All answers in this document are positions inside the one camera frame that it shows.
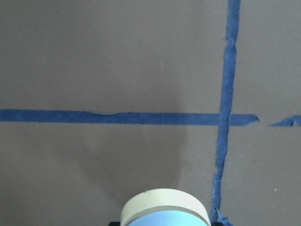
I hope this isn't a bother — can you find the blue bell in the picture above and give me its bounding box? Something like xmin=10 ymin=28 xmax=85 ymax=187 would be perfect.
xmin=120 ymin=188 xmax=211 ymax=226

